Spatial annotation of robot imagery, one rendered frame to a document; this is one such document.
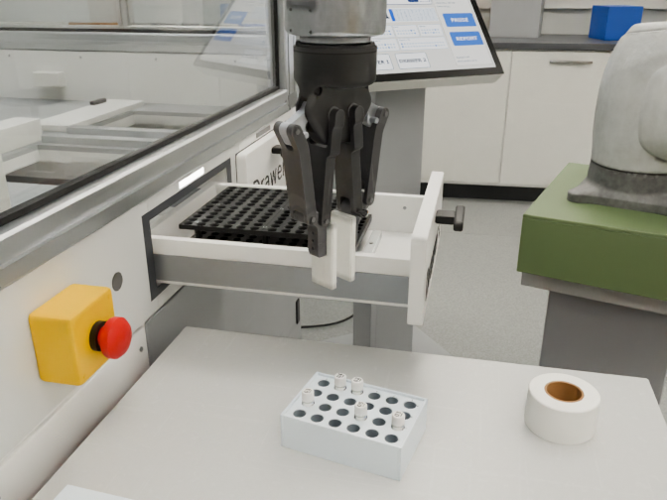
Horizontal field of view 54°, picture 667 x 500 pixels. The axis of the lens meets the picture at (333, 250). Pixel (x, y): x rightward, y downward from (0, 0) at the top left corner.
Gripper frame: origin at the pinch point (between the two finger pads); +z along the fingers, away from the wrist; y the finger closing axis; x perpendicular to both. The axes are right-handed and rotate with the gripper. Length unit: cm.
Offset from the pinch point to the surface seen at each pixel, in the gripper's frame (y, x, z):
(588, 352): -56, 6, 33
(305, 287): -4.7, -9.3, 9.0
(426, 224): -14.6, 0.7, 0.9
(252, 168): -23.0, -41.8, 4.3
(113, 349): 20.4, -8.3, 6.5
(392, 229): -29.1, -16.0, 9.9
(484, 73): -113, -55, -2
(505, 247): -225, -104, 95
